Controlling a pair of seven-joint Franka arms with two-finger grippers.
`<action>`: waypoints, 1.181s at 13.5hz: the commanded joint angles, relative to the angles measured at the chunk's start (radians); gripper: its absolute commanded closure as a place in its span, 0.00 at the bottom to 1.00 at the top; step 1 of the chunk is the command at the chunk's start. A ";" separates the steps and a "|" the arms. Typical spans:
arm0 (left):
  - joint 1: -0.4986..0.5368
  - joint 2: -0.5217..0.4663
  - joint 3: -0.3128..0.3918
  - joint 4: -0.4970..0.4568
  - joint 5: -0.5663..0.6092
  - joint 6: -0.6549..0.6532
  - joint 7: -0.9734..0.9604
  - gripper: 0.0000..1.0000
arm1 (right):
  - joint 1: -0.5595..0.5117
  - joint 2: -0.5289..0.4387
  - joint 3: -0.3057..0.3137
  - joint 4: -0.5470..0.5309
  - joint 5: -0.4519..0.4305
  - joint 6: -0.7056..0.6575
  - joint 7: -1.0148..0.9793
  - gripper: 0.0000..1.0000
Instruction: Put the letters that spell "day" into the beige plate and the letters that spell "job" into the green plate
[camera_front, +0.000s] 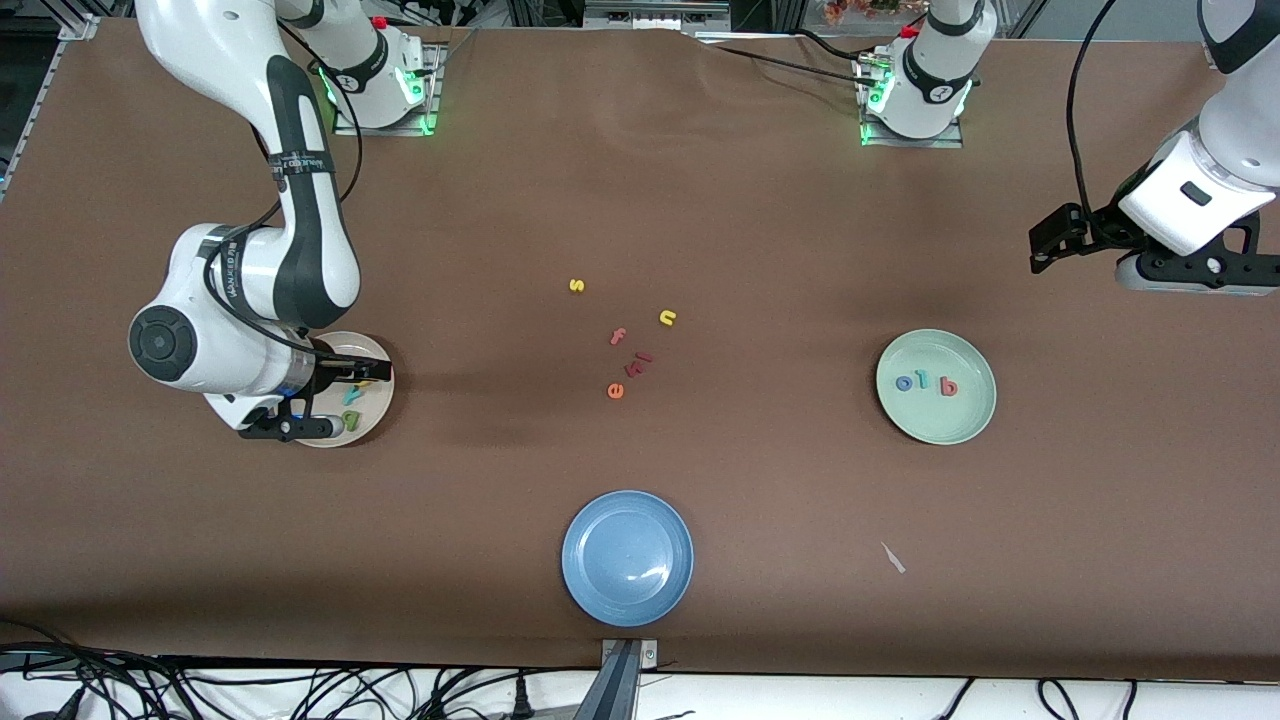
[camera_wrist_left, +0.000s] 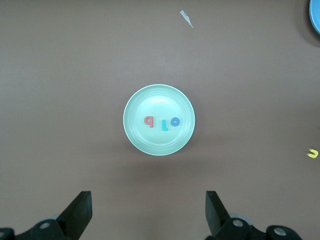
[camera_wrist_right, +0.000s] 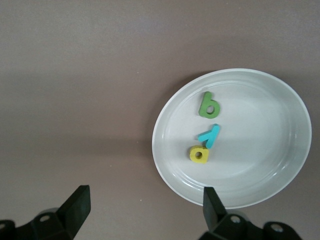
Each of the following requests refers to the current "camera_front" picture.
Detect beige brown plate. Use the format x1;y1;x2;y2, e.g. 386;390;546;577
298;331;396;449

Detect light green plate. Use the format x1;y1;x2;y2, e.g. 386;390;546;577
875;329;998;446

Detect orange artificial flowers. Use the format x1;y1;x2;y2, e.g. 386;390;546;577
825;0;926;25

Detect blue plate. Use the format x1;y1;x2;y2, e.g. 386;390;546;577
561;489;695;629

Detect brown table cover sheet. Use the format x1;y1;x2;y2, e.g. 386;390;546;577
0;18;1280;683

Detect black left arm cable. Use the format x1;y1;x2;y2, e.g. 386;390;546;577
1066;0;1119;236

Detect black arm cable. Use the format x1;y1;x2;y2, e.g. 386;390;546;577
200;15;363;369
1066;0;1119;236

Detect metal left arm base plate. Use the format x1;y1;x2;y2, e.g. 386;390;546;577
860;112;966;150

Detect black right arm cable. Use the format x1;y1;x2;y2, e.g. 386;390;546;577
200;15;363;369

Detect black tangled floor cable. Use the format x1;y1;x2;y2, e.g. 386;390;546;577
0;620;211;720
200;665;601;720

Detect black base cable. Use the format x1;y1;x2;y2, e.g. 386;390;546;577
715;45;866;83
795;28;881;63

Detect aluminium table edge rail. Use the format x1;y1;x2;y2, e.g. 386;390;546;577
0;15;101;201

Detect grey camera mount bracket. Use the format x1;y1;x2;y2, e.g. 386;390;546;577
575;638;661;720

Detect silver aluminium frame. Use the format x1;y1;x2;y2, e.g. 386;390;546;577
585;0;731;31

